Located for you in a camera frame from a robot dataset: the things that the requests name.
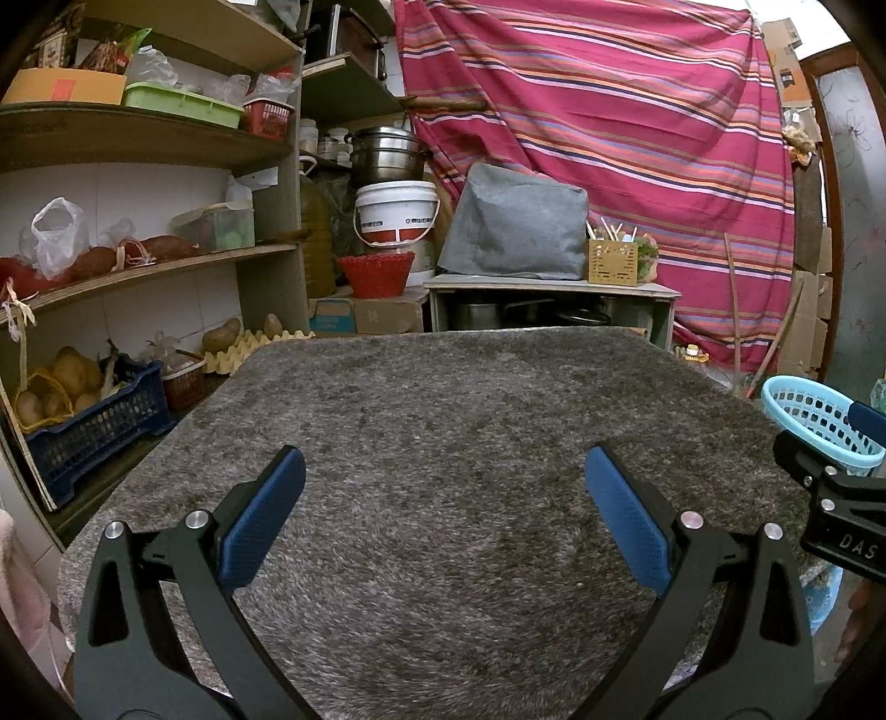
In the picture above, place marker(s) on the small red basket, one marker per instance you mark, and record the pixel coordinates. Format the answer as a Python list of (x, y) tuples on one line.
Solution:
[(270, 119)]

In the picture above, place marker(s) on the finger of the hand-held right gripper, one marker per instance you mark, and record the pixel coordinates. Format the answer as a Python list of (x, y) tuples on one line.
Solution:
[(869, 417), (799, 457)]

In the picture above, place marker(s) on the yellow cardboard box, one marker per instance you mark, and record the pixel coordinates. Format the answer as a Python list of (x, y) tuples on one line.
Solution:
[(66, 86)]

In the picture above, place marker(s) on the yellow net bag of potatoes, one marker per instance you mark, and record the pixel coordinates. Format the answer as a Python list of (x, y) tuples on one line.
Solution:
[(69, 374)]

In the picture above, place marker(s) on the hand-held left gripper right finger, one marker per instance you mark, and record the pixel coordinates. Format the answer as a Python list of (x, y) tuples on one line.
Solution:
[(626, 519)]

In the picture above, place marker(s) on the wooden rod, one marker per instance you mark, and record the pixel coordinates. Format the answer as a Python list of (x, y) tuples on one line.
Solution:
[(443, 104)]

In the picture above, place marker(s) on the clear plastic food container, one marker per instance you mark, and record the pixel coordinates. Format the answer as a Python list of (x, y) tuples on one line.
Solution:
[(218, 228)]

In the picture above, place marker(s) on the large oil bottle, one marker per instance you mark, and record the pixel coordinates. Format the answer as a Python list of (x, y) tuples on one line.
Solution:
[(317, 235)]

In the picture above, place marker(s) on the white plastic bag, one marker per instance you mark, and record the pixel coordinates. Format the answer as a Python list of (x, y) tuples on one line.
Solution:
[(59, 239)]

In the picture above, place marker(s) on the yellow toy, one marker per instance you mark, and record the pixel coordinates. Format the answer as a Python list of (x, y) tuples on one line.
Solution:
[(692, 354)]

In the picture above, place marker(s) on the grey fabric cover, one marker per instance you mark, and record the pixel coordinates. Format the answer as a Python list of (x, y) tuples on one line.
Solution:
[(512, 221)]

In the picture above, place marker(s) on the cardboard box with orange print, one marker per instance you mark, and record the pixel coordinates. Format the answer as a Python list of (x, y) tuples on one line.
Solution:
[(785, 62)]

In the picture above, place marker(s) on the person's right forearm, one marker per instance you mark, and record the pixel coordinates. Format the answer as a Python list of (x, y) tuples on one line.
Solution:
[(858, 623)]

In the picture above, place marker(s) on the dark blue plastic crate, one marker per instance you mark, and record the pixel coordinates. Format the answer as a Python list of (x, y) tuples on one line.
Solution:
[(104, 436)]

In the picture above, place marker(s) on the pink striped cloth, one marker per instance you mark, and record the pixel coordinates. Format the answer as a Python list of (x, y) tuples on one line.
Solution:
[(609, 104)]

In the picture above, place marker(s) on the clear plastic bag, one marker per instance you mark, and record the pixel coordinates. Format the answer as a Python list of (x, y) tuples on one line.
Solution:
[(152, 69)]

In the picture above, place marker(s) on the cardboard box with blue label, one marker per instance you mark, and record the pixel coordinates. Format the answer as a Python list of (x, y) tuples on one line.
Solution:
[(381, 315)]

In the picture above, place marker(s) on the wooden shelf unit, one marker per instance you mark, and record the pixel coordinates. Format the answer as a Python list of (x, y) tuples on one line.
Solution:
[(207, 149)]

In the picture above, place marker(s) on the small potato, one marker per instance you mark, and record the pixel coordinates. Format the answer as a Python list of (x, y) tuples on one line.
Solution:
[(273, 325)]

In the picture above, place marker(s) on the bundle of wooden sticks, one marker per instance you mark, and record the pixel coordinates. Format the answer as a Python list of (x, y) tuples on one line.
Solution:
[(609, 228)]

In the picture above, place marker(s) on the yellow wicker box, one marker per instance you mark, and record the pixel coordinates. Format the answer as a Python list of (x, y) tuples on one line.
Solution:
[(612, 263)]

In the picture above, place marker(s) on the white plastic bucket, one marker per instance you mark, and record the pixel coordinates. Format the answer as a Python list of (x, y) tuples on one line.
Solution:
[(394, 214)]

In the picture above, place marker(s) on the red mesh bag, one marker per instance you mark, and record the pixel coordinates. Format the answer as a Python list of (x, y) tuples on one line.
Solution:
[(28, 277)]

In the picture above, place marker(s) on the wooden framed glass door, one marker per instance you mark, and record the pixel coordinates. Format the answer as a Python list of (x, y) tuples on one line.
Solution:
[(851, 208)]

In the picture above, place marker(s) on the cardboard egg carton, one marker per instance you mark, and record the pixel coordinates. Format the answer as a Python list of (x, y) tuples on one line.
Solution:
[(256, 346)]

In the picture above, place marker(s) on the small brown woven basket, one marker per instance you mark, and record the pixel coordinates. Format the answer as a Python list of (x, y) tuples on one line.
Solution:
[(185, 384)]

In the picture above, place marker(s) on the sweet potato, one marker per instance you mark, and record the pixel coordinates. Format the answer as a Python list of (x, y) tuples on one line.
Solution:
[(166, 248), (93, 263)]

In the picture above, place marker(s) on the large potato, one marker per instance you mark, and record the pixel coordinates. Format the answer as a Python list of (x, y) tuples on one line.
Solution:
[(221, 336)]

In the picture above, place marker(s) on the large steel pot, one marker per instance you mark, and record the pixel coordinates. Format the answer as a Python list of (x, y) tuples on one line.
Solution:
[(384, 156)]

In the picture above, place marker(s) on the small wooden cabinet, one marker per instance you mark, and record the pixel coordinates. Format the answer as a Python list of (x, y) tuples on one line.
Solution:
[(547, 285)]

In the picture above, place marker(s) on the stack of flattened cardboard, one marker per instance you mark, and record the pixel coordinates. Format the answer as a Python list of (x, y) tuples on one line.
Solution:
[(806, 311)]

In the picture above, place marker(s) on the grey shaggy mat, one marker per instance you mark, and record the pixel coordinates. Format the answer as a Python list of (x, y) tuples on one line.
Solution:
[(443, 450)]

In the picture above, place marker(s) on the small steel pot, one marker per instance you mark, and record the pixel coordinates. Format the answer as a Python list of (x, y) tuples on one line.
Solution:
[(476, 316)]

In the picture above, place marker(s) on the red plastic basin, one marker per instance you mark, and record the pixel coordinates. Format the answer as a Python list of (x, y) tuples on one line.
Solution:
[(374, 273)]

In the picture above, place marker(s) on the green plastic tray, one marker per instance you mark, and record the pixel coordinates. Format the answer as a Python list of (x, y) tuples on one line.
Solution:
[(180, 104)]

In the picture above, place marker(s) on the black pan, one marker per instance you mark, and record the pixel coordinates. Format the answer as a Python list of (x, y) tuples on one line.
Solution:
[(581, 317)]

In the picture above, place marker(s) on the red and green snack bag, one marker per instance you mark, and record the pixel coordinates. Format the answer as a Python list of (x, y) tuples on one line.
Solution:
[(114, 52)]

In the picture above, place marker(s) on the light blue plastic basket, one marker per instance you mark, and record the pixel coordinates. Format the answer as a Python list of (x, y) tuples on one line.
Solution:
[(810, 412)]

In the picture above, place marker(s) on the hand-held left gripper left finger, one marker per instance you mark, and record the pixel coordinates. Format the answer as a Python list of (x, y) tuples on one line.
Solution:
[(266, 512)]

